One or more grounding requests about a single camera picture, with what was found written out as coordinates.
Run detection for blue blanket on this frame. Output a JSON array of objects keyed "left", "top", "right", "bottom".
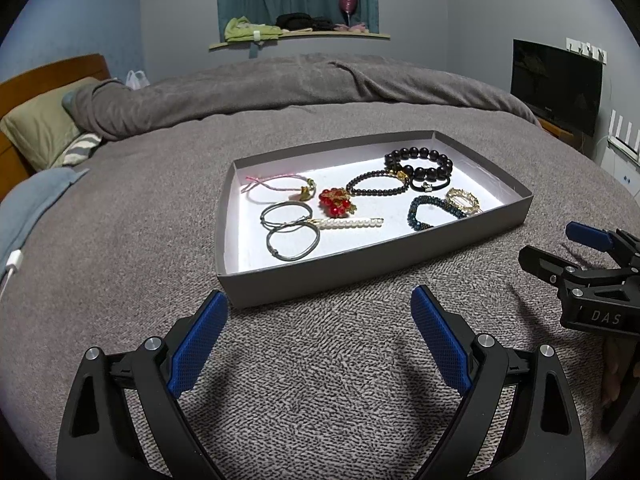
[{"left": 0, "top": 167, "right": 88, "bottom": 274}]

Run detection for green cloth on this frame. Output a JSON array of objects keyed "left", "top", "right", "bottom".
[{"left": 224, "top": 16, "right": 283, "bottom": 44}]

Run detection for right hand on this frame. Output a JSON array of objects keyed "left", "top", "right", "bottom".
[{"left": 601, "top": 336, "right": 639, "bottom": 408}]

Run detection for dark red bead bracelet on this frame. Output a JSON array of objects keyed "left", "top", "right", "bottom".
[{"left": 345, "top": 169, "right": 412, "bottom": 198}]

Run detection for white router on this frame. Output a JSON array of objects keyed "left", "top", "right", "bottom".
[{"left": 606, "top": 110, "right": 639, "bottom": 162}]

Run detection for white charger plug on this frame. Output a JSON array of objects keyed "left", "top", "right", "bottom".
[{"left": 0, "top": 249, "right": 24, "bottom": 299}]

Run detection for pink string bracelet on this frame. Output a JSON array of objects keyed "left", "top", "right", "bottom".
[{"left": 244, "top": 173, "right": 318, "bottom": 204}]

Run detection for gold crystal bracelet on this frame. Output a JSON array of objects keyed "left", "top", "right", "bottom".
[{"left": 444, "top": 186, "right": 482, "bottom": 216}]

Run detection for pink wine glass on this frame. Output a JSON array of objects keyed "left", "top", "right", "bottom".
[{"left": 338, "top": 0, "right": 359, "bottom": 27}]

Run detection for wooden headboard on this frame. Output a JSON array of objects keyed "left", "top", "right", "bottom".
[{"left": 1, "top": 53, "right": 112, "bottom": 198}]

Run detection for pearl hair clip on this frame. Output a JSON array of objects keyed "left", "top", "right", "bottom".
[{"left": 308, "top": 218, "right": 384, "bottom": 230}]

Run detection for black television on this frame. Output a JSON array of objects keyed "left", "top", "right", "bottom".
[{"left": 510, "top": 39, "right": 603, "bottom": 136}]

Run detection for black hair tie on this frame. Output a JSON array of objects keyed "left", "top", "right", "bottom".
[{"left": 409, "top": 176, "right": 452, "bottom": 194}]

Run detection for white plastic bag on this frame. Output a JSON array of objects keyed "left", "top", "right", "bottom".
[{"left": 125, "top": 70, "right": 150, "bottom": 90}]

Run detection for large black bead bracelet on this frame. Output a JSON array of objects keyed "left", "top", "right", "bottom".
[{"left": 383, "top": 145, "right": 454, "bottom": 183}]

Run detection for silver bangle ring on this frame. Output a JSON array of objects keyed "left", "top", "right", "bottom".
[{"left": 259, "top": 200, "right": 314, "bottom": 230}]

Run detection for white wall hooks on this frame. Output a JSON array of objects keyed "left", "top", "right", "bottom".
[{"left": 565, "top": 38, "right": 608, "bottom": 65}]

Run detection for grey cardboard tray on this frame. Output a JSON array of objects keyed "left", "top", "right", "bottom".
[{"left": 215, "top": 130, "right": 533, "bottom": 308}]

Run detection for red gold brooch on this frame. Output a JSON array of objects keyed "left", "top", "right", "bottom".
[{"left": 319, "top": 188, "right": 357, "bottom": 219}]

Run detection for grey duvet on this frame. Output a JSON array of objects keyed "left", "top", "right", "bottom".
[{"left": 62, "top": 53, "right": 537, "bottom": 141}]

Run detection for olive green pillow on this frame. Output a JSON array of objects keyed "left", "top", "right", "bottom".
[{"left": 1, "top": 77, "right": 98, "bottom": 171}]

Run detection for grey cord bracelet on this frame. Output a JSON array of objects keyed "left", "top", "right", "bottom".
[{"left": 264, "top": 221, "right": 321, "bottom": 262}]

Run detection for black cloth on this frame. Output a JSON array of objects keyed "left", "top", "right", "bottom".
[{"left": 276, "top": 12, "right": 335, "bottom": 32}]

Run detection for blue beaded bracelet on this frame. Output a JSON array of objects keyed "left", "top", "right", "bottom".
[{"left": 406, "top": 195, "right": 469, "bottom": 232}]

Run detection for striped pillow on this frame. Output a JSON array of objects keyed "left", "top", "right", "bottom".
[{"left": 52, "top": 133, "right": 103, "bottom": 168}]

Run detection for wooden window shelf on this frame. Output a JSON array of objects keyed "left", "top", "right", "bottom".
[{"left": 208, "top": 30, "right": 392, "bottom": 52}]

